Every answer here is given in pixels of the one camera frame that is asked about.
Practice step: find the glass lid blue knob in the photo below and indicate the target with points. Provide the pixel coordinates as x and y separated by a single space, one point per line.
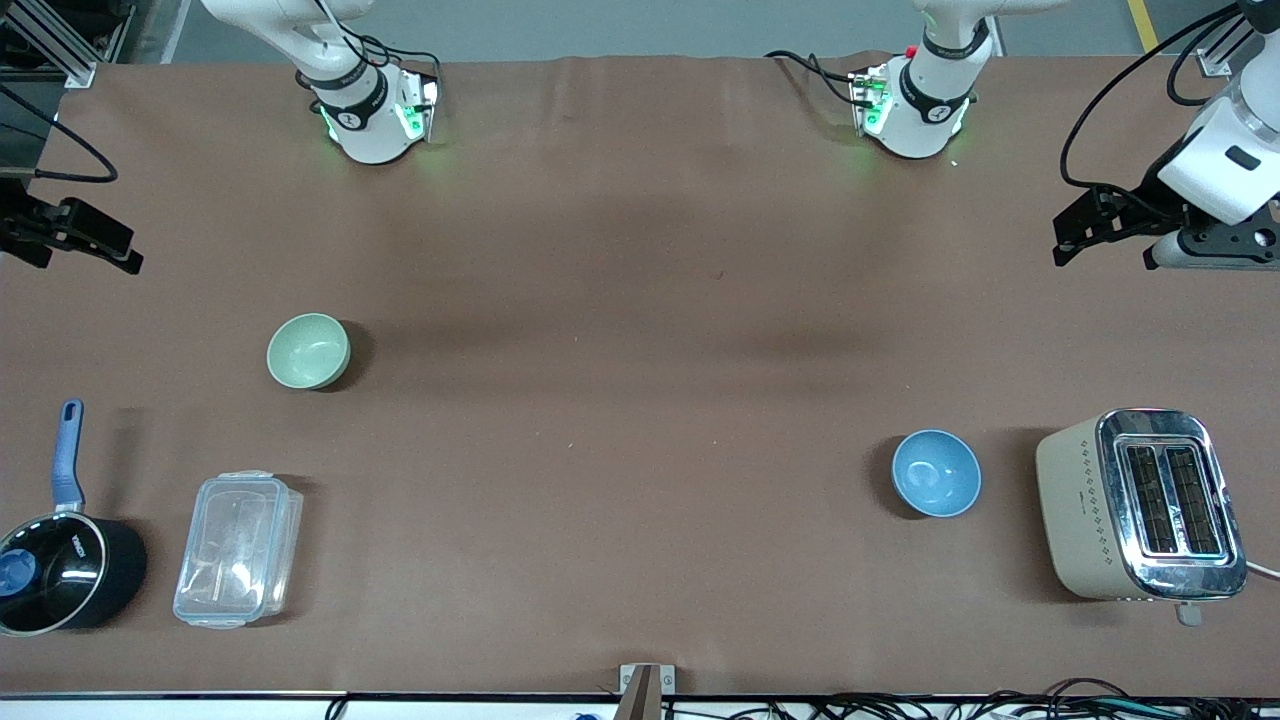
55 575

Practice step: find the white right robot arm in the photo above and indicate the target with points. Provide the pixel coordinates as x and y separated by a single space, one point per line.
370 130

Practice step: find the clear plastic food container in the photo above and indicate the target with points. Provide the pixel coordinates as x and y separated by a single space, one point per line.
238 548

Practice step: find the blue bowl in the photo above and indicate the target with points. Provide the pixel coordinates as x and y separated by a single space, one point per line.
936 472

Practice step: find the beige chrome toaster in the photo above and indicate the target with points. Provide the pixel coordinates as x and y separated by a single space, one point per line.
1090 510

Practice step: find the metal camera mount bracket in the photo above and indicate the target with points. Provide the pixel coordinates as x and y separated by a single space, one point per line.
646 685

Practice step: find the brown table mat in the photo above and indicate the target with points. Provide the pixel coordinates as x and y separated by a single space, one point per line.
640 500

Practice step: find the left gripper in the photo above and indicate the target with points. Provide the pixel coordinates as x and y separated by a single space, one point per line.
1143 207

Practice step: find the aluminium frame profile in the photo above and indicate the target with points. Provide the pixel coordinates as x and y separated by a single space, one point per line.
60 45
1222 50

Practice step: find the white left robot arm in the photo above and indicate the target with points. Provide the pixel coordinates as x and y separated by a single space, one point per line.
930 110

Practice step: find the green bowl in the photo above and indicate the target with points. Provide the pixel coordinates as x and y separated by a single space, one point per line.
308 350

